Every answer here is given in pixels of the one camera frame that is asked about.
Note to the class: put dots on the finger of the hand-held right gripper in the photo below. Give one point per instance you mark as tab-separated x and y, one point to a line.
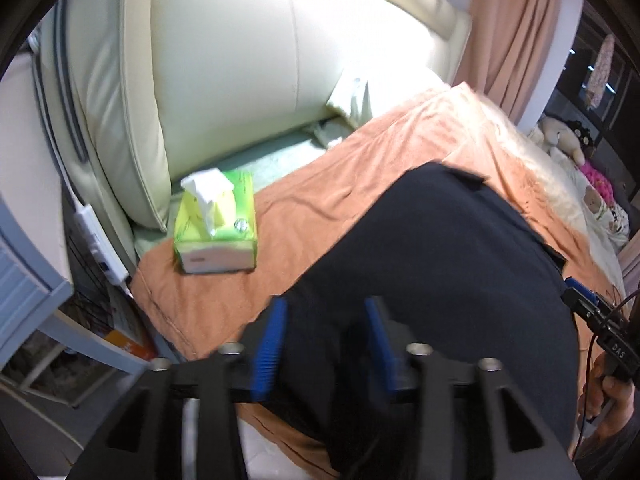
582	289
580	306

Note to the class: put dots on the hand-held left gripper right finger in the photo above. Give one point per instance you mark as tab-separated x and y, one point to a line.
380	345

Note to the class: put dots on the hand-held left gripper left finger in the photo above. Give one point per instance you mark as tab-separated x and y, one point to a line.
267	350

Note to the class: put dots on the black pants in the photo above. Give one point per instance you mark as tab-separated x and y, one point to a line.
450	260

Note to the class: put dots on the person's right hand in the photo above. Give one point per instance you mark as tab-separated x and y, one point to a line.
620	410

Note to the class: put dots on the bear print pillow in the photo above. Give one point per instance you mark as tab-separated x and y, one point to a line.
607	220

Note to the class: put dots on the cream quilt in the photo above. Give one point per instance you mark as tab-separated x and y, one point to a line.
565	195

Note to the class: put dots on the green tissue box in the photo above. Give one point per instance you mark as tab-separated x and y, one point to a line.
220	255

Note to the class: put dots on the pink plush toy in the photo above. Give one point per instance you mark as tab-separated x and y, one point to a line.
597	180

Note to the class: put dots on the orange box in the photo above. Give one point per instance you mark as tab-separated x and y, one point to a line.
132	345

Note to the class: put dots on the black and white plush toy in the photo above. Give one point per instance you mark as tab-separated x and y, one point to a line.
584	136

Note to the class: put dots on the beige plush bear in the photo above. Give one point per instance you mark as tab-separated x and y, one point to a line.
562	135

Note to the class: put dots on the orange fleece blanket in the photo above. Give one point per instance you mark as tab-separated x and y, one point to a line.
310	200

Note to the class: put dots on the dark glass window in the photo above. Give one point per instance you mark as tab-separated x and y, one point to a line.
625	135

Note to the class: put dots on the white power strip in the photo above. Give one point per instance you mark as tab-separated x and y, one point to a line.
95	240

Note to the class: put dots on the floral hanging garment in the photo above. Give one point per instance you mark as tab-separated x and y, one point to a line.
600	70

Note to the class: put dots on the white pillow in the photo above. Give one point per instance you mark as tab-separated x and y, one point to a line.
360	100

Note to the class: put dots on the grey nightstand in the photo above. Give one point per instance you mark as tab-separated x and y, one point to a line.
25	270

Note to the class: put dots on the pink curtain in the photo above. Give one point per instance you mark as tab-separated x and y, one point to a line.
515	35

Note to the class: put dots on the cream leather headboard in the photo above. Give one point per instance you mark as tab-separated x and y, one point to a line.
225	60

